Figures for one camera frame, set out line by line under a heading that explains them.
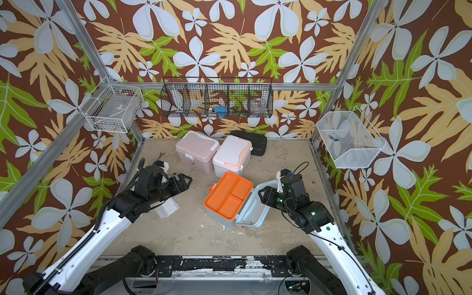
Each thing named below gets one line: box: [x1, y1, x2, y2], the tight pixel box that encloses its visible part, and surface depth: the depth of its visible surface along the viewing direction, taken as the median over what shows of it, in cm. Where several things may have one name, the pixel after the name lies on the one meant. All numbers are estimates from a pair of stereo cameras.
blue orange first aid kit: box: [204, 171, 278, 230], surface depth 82 cm
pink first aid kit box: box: [175, 130, 221, 175], surface depth 100 cm
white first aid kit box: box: [212, 135, 254, 179], surface depth 95 cm
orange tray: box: [204, 171, 254, 221], surface depth 85 cm
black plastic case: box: [229, 130, 268, 157], surface depth 113 cm
